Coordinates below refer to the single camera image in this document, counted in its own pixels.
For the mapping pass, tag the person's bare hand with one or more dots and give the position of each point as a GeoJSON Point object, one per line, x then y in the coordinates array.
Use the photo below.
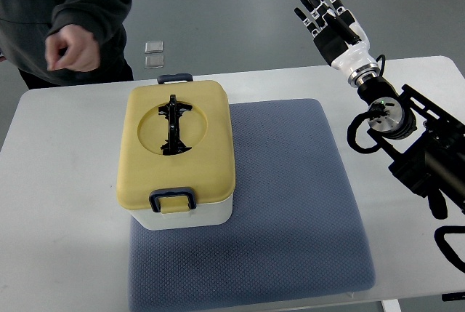
{"type": "Point", "coordinates": [73, 48]}

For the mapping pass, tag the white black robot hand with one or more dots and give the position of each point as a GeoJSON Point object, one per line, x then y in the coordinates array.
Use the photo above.
{"type": "Point", "coordinates": [340, 39]}

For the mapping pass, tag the yellow box lid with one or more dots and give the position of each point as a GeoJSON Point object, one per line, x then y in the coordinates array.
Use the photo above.
{"type": "Point", "coordinates": [176, 135]}

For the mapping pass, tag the white storage box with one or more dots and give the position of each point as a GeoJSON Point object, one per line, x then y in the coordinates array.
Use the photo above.
{"type": "Point", "coordinates": [203, 215]}

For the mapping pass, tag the person in dark hoodie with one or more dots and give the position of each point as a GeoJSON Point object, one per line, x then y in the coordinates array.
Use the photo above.
{"type": "Point", "coordinates": [26, 24]}

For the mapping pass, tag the upper metal floor plate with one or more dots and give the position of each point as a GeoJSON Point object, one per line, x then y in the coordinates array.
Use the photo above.
{"type": "Point", "coordinates": [152, 47]}

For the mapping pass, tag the blue grey mesh mat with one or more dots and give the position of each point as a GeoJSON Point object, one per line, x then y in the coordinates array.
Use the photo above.
{"type": "Point", "coordinates": [295, 231]}

